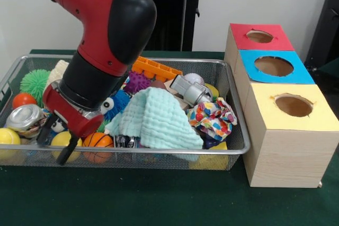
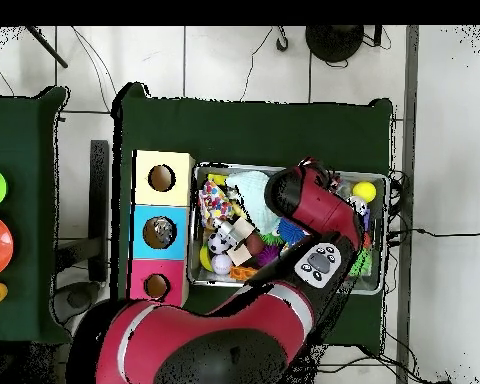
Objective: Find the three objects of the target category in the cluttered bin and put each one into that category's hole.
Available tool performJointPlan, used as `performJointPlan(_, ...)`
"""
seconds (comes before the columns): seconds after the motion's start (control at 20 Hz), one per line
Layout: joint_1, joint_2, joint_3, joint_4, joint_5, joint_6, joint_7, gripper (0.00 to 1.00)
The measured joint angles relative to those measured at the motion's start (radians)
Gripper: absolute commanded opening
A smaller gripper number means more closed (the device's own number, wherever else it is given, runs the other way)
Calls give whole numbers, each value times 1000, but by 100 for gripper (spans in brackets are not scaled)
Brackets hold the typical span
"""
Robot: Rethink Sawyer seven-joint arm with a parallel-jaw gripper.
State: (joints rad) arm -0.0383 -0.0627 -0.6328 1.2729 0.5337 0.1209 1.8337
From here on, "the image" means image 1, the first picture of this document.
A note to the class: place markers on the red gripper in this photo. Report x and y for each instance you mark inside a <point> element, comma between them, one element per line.
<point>61,109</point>

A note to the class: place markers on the mint muslin cloth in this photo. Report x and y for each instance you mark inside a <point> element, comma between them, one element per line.
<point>159,120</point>

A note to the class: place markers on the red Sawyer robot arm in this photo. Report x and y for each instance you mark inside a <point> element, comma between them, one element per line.
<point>106,25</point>

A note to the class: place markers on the silver mesh bin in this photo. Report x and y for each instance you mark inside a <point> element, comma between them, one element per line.
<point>233,130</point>

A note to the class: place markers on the wooden three-hole box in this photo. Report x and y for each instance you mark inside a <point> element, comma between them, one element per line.
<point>286,157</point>

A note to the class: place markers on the yellow ball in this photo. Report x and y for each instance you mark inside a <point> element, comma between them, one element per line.
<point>8,137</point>
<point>61,140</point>

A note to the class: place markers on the crushed silver drink can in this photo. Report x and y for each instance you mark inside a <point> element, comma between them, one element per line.
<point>23,117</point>

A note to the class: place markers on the small basketball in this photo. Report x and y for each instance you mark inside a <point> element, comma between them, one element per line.
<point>99,141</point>

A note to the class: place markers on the large green spiky ball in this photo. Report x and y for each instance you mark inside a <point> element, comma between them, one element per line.
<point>33,83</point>

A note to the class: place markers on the purple spiky ball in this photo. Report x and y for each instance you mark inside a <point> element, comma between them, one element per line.
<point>137,81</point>

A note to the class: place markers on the dark green tablecloth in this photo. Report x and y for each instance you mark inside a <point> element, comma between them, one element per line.
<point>159,199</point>

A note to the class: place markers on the orange plastic tray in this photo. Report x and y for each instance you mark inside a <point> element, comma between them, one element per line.
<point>153,67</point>

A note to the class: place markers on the polka dot crumpled wrapper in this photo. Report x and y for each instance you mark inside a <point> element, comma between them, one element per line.
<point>212,118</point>

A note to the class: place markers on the black chair back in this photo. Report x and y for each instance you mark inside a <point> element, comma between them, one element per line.
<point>327,25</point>

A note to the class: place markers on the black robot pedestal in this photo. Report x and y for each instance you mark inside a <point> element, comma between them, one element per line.
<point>172,25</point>

